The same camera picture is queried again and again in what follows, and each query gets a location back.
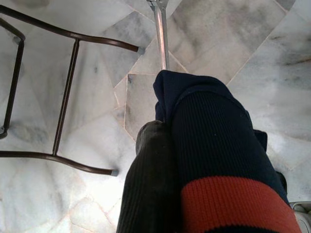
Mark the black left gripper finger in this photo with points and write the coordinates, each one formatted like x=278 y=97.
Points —
x=150 y=184

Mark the navy blue garment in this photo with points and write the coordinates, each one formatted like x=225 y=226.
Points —
x=213 y=136

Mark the silver metal clothes rack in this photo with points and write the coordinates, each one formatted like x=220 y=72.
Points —
x=161 y=36

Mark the marble-top folding table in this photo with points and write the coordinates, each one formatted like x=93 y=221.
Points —
x=65 y=97

